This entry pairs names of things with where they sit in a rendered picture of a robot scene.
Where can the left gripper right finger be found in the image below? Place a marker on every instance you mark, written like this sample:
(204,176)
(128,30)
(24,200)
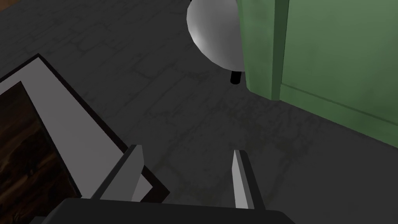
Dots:
(244,186)

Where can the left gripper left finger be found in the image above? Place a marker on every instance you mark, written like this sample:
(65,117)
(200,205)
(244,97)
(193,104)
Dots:
(124,180)

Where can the green door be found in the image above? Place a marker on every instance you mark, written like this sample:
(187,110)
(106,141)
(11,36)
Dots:
(335,56)

